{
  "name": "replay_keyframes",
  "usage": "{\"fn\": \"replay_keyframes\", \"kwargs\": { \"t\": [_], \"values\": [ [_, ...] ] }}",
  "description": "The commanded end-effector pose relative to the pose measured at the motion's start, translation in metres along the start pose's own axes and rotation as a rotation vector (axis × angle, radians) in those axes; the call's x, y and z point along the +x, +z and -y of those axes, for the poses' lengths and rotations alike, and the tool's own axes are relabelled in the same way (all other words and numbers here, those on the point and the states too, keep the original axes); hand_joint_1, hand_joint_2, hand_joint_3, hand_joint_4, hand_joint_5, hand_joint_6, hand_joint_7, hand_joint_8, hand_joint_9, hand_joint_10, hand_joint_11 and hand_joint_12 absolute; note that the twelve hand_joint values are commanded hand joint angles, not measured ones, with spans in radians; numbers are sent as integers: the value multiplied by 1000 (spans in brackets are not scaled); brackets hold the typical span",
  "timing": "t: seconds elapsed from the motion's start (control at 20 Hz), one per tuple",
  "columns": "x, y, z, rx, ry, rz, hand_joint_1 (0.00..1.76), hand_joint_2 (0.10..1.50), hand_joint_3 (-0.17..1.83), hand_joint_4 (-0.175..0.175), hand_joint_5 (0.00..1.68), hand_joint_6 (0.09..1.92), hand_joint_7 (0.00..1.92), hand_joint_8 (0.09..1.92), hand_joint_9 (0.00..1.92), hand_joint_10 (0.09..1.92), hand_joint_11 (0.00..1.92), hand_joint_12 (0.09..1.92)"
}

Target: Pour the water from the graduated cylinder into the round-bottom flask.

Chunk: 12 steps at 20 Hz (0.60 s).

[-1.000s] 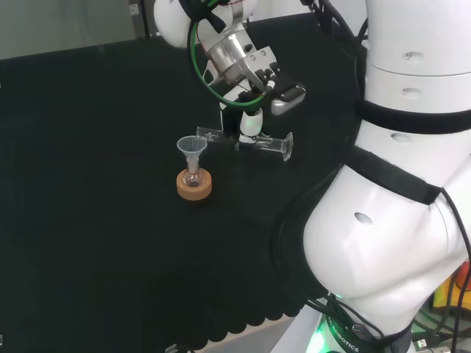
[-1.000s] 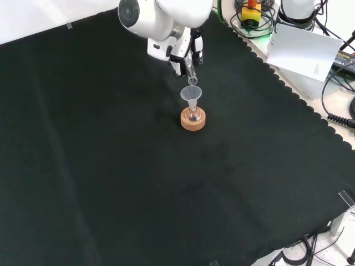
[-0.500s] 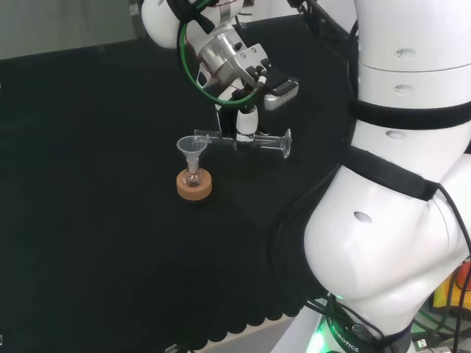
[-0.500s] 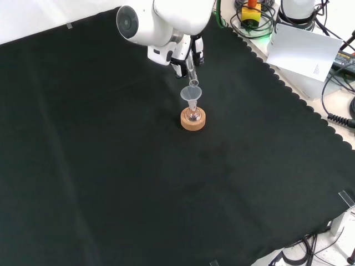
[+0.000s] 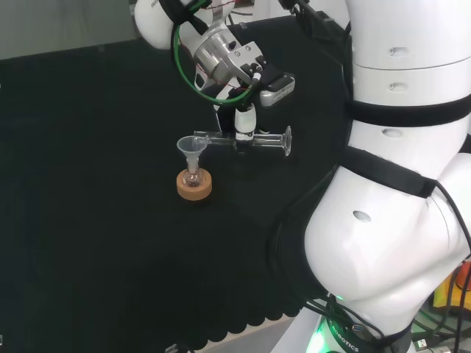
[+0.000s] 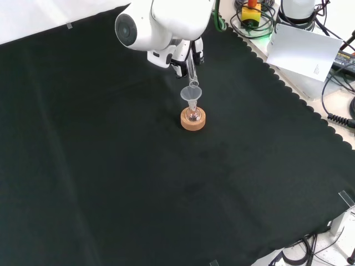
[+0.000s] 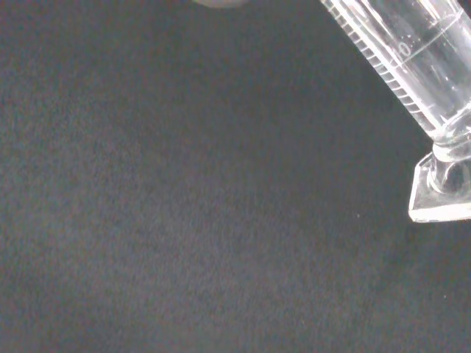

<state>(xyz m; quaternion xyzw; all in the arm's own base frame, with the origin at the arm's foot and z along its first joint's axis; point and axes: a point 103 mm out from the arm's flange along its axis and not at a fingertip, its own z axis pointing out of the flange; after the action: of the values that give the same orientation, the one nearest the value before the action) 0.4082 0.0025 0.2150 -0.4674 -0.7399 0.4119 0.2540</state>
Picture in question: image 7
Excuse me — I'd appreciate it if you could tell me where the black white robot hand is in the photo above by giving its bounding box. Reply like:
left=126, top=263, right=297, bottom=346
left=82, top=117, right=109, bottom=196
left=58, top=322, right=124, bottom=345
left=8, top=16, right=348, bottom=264
left=191, top=0, right=252, bottom=10

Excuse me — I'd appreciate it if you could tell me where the black cloth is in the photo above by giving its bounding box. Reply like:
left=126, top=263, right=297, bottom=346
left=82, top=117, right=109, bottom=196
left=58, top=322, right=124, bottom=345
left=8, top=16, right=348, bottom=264
left=0, top=0, right=471, bottom=353

